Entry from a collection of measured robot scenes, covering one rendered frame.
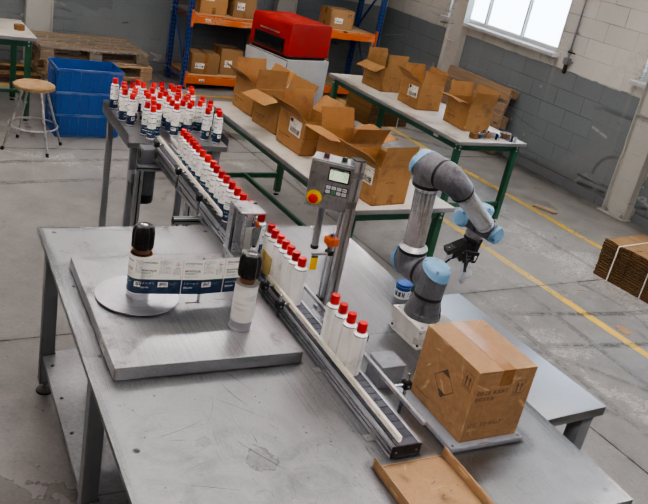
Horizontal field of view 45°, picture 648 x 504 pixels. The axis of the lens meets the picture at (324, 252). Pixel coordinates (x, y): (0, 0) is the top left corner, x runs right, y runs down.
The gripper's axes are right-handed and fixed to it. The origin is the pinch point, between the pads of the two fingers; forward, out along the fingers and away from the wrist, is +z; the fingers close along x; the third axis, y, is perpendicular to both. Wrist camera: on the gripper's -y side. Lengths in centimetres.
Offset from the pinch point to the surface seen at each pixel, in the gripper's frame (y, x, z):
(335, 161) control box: -74, 7, -43
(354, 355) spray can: -78, -52, 2
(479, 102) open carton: 240, 291, 3
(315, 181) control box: -79, 8, -33
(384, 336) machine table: -43, -24, 16
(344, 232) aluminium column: -64, -2, -18
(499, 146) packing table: 258, 263, 30
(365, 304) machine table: -37.2, 1.4, 18.3
